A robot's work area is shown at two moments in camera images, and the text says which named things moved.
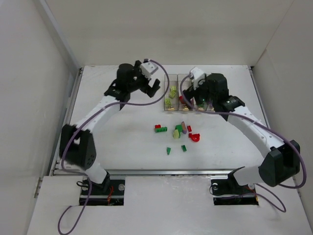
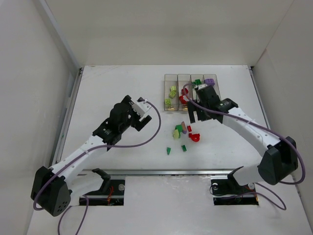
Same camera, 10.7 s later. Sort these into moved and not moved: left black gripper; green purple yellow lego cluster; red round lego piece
Moved: left black gripper
Not moved: red round lego piece; green purple yellow lego cluster
